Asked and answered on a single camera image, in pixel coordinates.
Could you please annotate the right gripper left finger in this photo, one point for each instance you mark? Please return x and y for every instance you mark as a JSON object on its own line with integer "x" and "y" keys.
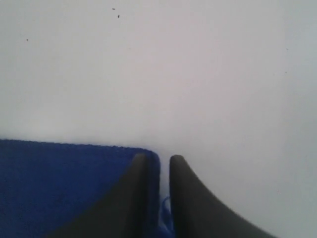
{"x": 121, "y": 213}

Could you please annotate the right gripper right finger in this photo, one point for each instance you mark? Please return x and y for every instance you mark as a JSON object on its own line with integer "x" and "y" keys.
{"x": 198, "y": 213}

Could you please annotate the blue microfiber cloth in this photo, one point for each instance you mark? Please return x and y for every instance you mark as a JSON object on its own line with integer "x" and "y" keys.
{"x": 45, "y": 185}

